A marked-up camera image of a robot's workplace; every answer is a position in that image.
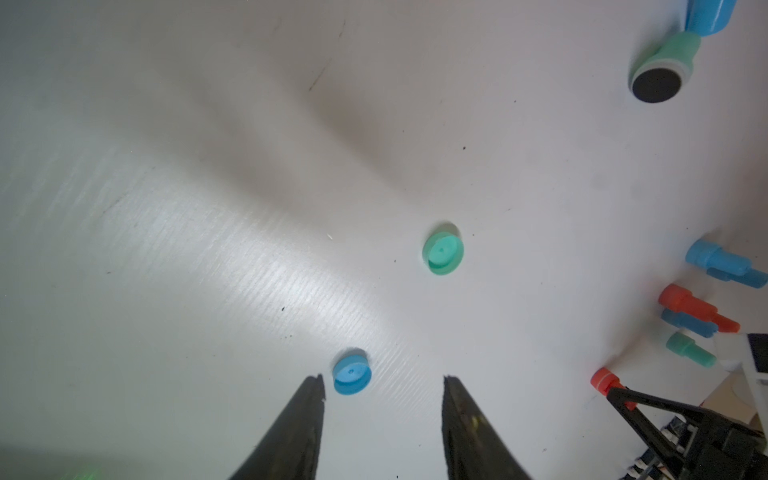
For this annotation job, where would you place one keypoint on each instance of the red stamp back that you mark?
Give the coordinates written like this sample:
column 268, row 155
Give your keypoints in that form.
column 604, row 381

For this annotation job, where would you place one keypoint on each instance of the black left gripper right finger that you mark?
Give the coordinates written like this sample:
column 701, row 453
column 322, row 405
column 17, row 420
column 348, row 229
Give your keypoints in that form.
column 473, row 450

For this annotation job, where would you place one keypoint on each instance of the green stamp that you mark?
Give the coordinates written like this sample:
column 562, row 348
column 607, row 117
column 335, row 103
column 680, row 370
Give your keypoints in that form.
column 662, row 76
column 684, row 346

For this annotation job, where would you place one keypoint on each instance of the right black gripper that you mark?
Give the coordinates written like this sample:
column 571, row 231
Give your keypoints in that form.
column 720, row 448

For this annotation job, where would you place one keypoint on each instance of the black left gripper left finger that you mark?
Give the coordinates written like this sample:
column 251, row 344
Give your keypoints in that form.
column 290, row 449

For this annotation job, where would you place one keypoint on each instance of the blue stamp large near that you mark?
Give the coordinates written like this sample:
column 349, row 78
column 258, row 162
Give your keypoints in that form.
column 708, row 17

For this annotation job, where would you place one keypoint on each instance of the green cap top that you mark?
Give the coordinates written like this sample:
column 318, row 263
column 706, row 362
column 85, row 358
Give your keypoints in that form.
column 443, row 252

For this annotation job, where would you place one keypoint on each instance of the red stamp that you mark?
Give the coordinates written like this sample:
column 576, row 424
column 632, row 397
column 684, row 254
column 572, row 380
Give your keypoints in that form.
column 725, row 324
column 681, row 300
column 604, row 381

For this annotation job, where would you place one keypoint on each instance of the blue cap left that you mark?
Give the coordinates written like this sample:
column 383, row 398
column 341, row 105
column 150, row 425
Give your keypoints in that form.
column 351, row 374

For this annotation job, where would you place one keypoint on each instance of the red stamp front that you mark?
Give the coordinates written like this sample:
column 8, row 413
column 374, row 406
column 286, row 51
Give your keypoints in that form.
column 681, row 300

